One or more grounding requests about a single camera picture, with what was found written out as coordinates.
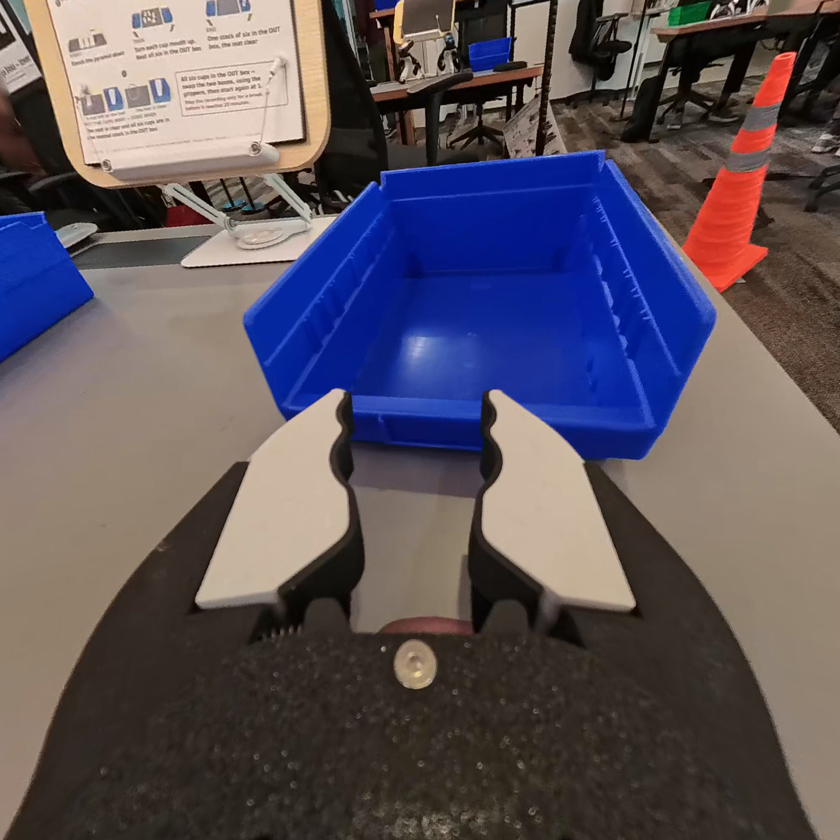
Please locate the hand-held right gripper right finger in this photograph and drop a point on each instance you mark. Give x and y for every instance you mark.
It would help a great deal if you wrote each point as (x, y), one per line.
(551, 525)

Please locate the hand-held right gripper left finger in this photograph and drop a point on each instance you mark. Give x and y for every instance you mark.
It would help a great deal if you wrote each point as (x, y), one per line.
(282, 525)

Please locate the blue plastic bin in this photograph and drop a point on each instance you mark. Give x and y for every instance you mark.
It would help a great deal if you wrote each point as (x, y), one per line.
(491, 56)
(492, 328)
(39, 289)

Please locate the white sign stand base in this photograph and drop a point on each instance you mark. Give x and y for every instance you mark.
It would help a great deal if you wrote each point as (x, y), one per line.
(216, 253)

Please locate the orange traffic cone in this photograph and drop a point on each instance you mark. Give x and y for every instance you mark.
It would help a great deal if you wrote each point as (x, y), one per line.
(728, 223)

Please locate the grey metal disc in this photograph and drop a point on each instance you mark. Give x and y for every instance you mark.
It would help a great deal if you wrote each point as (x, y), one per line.
(75, 233)

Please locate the white instruction sheet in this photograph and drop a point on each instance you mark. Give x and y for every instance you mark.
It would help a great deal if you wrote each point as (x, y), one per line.
(197, 98)

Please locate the wooden sign board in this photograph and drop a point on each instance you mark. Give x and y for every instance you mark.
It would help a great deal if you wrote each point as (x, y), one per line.
(315, 79)

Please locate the wooden table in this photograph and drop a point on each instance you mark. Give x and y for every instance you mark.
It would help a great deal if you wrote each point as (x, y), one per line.
(709, 29)
(459, 80)

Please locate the black pole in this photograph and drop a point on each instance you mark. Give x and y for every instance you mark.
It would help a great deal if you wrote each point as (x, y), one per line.
(548, 65)

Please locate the dark hanging jacket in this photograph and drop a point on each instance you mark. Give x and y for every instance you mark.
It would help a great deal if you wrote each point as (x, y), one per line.
(590, 33)

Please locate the green plastic bin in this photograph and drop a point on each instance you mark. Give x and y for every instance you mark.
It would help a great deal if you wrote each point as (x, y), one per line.
(686, 12)

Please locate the black-white marker sign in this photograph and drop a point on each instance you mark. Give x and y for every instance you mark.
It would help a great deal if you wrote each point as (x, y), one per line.
(16, 65)

